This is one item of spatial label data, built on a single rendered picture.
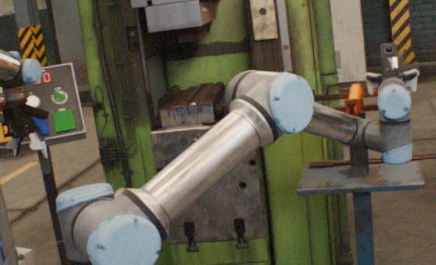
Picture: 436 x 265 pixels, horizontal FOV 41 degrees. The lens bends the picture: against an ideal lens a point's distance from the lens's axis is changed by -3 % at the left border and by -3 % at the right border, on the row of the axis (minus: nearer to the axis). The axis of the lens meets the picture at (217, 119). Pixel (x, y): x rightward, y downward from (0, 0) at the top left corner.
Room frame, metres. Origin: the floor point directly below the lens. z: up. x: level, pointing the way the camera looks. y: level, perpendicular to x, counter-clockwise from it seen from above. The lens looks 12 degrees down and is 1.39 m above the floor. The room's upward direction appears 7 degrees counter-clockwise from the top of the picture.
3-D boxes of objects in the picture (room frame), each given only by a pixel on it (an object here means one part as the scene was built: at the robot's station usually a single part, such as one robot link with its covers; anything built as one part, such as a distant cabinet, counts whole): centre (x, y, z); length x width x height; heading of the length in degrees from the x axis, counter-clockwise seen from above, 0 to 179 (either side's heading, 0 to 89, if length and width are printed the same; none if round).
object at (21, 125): (1.88, 0.64, 1.07); 0.09 x 0.08 x 0.12; 149
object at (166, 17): (2.39, 0.08, 1.32); 0.42 x 0.20 x 0.10; 172
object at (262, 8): (2.27, -0.22, 1.27); 0.09 x 0.02 x 0.17; 82
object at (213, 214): (2.40, 0.02, 0.69); 0.56 x 0.38 x 0.45; 172
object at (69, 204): (1.11, 0.27, 0.98); 0.13 x 0.12 x 0.14; 31
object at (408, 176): (1.89, -0.45, 0.74); 0.40 x 0.30 x 0.02; 75
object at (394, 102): (1.38, -0.43, 1.08); 0.11 x 0.08 x 0.09; 163
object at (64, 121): (2.09, 0.54, 1.01); 0.07 x 0.05 x 0.07; 107
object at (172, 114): (2.39, 0.08, 0.96); 0.42 x 0.20 x 0.09; 172
